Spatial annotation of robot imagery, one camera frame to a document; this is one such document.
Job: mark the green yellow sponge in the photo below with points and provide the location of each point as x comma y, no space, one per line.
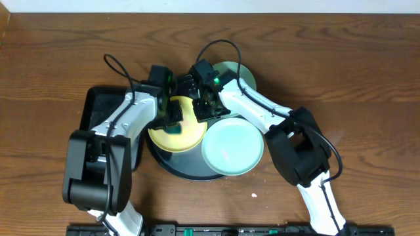
173,129

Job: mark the yellow plate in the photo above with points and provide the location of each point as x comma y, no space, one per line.
192,133

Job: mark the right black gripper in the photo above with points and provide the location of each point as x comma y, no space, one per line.
201,117

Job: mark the black rectangular tray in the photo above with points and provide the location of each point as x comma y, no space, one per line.
100,103

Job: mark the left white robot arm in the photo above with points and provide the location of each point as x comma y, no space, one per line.
98,174

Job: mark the black round tray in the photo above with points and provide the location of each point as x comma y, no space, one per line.
188,164

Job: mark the mint plate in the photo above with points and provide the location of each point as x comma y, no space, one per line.
245,74
232,146

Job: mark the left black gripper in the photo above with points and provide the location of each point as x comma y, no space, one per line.
174,115

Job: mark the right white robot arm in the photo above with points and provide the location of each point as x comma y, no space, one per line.
299,150

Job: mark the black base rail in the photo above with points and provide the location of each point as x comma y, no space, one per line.
172,230

